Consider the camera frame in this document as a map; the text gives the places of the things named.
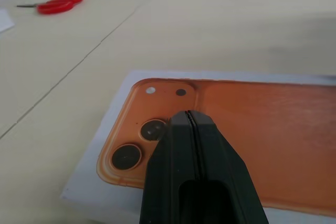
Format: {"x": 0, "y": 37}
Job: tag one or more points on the white box dark phone print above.
{"x": 4, "y": 22}

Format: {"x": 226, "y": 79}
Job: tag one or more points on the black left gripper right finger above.
{"x": 225, "y": 163}

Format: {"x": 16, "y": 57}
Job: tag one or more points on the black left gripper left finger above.
{"x": 168, "y": 169}

